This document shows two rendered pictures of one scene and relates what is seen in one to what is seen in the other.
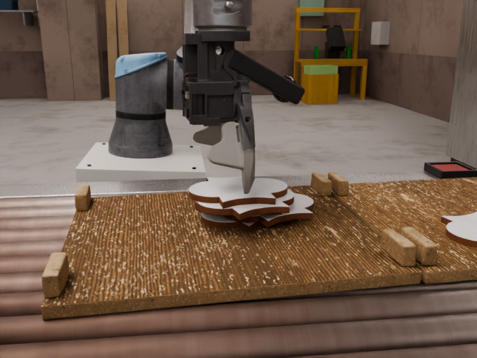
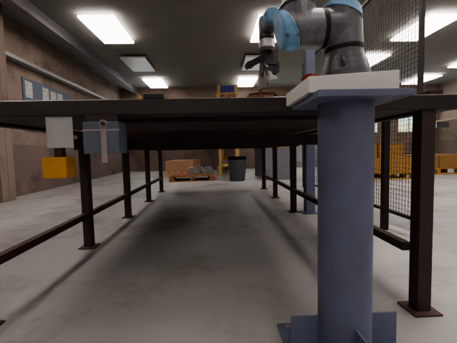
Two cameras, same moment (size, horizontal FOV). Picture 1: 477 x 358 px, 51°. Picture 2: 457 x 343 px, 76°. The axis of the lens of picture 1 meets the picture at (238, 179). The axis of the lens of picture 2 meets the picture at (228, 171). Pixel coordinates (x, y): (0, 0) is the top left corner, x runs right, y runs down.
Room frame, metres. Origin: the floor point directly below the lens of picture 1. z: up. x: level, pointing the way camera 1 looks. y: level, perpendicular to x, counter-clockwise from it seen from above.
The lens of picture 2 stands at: (2.14, -0.07, 0.71)
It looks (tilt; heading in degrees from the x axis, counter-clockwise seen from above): 4 degrees down; 184
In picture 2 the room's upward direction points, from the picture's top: 1 degrees counter-clockwise
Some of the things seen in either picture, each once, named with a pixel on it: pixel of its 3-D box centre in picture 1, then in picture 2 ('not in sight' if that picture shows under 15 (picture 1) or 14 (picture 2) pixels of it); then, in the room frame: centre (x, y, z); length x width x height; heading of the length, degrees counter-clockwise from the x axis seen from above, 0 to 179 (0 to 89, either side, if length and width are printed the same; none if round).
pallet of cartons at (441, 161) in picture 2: not in sight; (424, 163); (-5.75, 4.46, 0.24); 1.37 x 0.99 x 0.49; 98
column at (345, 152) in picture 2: not in sight; (344, 231); (1.18, 0.23, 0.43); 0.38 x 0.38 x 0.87; 7
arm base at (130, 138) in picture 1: (140, 131); (344, 64); (1.18, 0.23, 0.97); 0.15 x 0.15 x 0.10
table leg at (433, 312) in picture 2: not in sight; (421, 212); (0.87, 0.65, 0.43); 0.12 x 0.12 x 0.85; 7
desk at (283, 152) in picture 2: not in sight; (271, 162); (-5.36, 0.49, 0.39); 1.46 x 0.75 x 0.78; 7
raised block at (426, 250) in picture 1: (417, 246); not in sight; (0.56, -0.22, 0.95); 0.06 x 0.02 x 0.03; 10
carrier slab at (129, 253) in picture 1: (219, 233); not in sight; (0.65, 0.03, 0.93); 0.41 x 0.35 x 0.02; 101
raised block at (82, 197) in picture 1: (83, 197); not in sight; (0.74, 0.24, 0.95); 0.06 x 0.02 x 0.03; 11
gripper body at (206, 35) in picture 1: (217, 78); (268, 62); (0.67, 0.03, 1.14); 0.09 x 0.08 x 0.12; 103
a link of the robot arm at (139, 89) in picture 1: (144, 81); (340, 26); (1.18, 0.22, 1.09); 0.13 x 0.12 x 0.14; 97
